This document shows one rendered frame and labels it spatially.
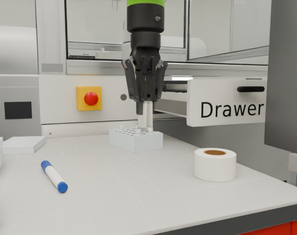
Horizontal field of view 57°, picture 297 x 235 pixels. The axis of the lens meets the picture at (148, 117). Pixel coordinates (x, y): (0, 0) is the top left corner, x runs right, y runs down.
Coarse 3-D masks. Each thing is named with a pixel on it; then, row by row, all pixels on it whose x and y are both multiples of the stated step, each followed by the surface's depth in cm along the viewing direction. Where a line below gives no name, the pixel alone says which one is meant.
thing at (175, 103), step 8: (168, 96) 77; (176, 96) 73; (184, 96) 69; (160, 104) 82; (168, 104) 77; (176, 104) 72; (184, 104) 68; (168, 112) 78; (176, 112) 72; (184, 112) 68
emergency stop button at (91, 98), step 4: (88, 92) 78; (92, 92) 78; (84, 96) 78; (88, 96) 77; (92, 96) 77; (96, 96) 78; (84, 100) 77; (88, 100) 77; (92, 100) 78; (96, 100) 78; (88, 104) 78; (92, 104) 78
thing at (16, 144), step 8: (32, 136) 74; (40, 136) 74; (8, 144) 64; (16, 144) 64; (24, 144) 64; (32, 144) 64; (40, 144) 68; (8, 152) 61; (16, 152) 62; (24, 152) 62; (32, 152) 62
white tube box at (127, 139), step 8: (128, 128) 75; (112, 136) 70; (120, 136) 67; (128, 136) 64; (136, 136) 62; (144, 136) 63; (152, 136) 65; (160, 136) 66; (112, 144) 70; (120, 144) 67; (128, 144) 64; (136, 144) 62; (144, 144) 63; (152, 144) 65; (160, 144) 66; (136, 152) 62
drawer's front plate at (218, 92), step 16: (192, 80) 62; (208, 80) 63; (224, 80) 65; (240, 80) 66; (256, 80) 68; (192, 96) 62; (208, 96) 64; (224, 96) 65; (240, 96) 67; (256, 96) 69; (192, 112) 63; (208, 112) 64; (240, 112) 67; (256, 112) 69
